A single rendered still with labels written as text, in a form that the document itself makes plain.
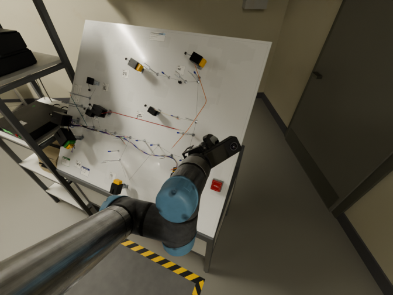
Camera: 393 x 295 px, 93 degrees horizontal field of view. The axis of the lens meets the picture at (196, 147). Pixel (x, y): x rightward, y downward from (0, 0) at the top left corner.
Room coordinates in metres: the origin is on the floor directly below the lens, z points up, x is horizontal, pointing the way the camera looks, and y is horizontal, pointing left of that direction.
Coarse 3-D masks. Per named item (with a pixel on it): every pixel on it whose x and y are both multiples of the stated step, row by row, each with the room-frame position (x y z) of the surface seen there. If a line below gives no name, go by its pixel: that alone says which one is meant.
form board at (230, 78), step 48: (96, 48) 1.30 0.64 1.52; (144, 48) 1.18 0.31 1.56; (192, 48) 1.09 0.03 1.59; (240, 48) 1.01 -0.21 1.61; (96, 96) 1.09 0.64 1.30; (144, 96) 1.00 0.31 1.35; (192, 96) 0.92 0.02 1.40; (240, 96) 0.85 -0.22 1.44; (96, 144) 0.88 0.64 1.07; (144, 144) 0.81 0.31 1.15; (192, 144) 0.74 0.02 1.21; (240, 144) 0.69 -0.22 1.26; (144, 192) 0.61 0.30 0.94
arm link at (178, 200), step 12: (180, 168) 0.26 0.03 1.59; (192, 168) 0.25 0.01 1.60; (168, 180) 0.21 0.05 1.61; (180, 180) 0.21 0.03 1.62; (192, 180) 0.22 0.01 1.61; (204, 180) 0.24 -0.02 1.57; (168, 192) 0.18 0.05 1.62; (180, 192) 0.18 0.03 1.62; (192, 192) 0.19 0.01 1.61; (156, 204) 0.17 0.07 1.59; (168, 204) 0.17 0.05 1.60; (180, 204) 0.16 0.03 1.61; (192, 204) 0.17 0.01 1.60; (168, 216) 0.16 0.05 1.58; (180, 216) 0.15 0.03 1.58; (192, 216) 0.17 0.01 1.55
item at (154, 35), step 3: (150, 33) 1.23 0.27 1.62; (153, 33) 1.22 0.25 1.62; (156, 33) 1.22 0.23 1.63; (159, 33) 1.21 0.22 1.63; (162, 33) 1.20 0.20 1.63; (165, 33) 1.20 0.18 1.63; (150, 36) 1.22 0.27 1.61; (153, 36) 1.21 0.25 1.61; (156, 36) 1.20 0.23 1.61; (159, 36) 1.20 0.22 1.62; (162, 36) 1.19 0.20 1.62; (165, 36) 1.19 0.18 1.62; (150, 39) 1.21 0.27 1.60; (153, 39) 1.20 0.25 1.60; (156, 39) 1.19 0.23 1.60; (159, 39) 1.19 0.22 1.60; (162, 39) 1.18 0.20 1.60
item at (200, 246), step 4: (196, 240) 0.45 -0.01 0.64; (200, 240) 0.44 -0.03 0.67; (196, 244) 0.45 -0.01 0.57; (200, 244) 0.44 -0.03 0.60; (204, 244) 0.43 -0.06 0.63; (192, 248) 0.46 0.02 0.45; (196, 248) 0.45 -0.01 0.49; (200, 248) 0.44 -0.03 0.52; (204, 248) 0.43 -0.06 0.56; (196, 252) 0.45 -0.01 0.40; (200, 252) 0.44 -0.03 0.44; (204, 252) 0.43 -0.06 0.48
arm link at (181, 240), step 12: (156, 216) 0.19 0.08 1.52; (144, 228) 0.17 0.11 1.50; (156, 228) 0.16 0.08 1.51; (168, 228) 0.16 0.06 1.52; (180, 228) 0.16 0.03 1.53; (192, 228) 0.16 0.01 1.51; (168, 240) 0.15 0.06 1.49; (180, 240) 0.15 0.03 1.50; (192, 240) 0.15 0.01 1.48; (168, 252) 0.13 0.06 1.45; (180, 252) 0.13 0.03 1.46
